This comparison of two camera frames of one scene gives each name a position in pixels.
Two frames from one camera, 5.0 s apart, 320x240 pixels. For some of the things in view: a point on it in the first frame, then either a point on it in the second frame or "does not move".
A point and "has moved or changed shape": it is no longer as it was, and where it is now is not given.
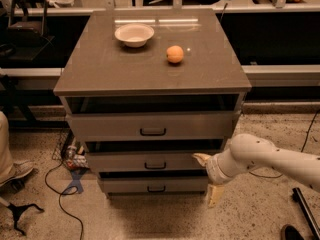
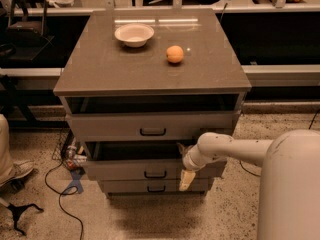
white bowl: (134, 34) does not move
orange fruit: (174, 54) does not move
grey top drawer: (154, 126) does not move
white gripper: (213, 171) -> (189, 162)
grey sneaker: (19, 169) does not move
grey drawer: (146, 160) has moved or changed shape
